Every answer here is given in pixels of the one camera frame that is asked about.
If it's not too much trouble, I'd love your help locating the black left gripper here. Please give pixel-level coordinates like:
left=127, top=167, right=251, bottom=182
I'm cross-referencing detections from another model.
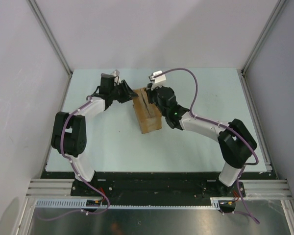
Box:
left=110, top=80, right=138, bottom=104

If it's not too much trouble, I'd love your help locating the brown cardboard express box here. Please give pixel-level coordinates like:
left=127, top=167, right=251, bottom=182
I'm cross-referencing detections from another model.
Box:
left=132, top=88, right=162, bottom=134

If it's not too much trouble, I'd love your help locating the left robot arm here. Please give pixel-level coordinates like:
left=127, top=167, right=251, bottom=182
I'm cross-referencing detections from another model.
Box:
left=51, top=70, right=138, bottom=196

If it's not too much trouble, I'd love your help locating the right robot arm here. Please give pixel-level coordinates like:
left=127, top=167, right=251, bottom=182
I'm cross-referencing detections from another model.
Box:
left=145, top=83, right=257, bottom=196

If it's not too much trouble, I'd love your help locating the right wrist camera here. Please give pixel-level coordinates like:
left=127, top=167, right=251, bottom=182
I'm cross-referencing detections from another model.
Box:
left=149, top=70, right=166, bottom=90

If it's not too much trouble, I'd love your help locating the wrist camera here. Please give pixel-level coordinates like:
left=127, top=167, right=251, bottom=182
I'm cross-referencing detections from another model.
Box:
left=111, top=70, right=120, bottom=77
left=149, top=70, right=166, bottom=90

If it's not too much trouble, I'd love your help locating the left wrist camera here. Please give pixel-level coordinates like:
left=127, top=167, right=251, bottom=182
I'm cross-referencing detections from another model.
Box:
left=111, top=70, right=120, bottom=77

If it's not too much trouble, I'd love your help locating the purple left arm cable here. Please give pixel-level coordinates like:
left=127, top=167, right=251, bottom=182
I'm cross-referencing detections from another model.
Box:
left=36, top=96, right=111, bottom=221

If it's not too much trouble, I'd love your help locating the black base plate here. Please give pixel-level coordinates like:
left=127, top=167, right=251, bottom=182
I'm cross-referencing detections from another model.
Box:
left=40, top=171, right=277, bottom=201

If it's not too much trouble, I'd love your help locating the grey slotted cable duct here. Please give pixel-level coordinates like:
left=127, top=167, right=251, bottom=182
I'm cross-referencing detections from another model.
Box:
left=36, top=197, right=223, bottom=210

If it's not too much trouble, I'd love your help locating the left aluminium frame post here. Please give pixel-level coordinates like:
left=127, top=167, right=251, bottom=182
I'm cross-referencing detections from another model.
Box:
left=26, top=0, right=73, bottom=77

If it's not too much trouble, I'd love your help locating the aluminium frame post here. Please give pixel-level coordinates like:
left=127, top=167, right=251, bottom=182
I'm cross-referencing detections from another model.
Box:
left=26, top=0, right=73, bottom=77
left=241, top=0, right=289, bottom=74

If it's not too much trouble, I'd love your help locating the right aluminium frame post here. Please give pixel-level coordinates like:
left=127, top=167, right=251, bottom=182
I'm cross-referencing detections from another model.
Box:
left=241, top=0, right=289, bottom=74

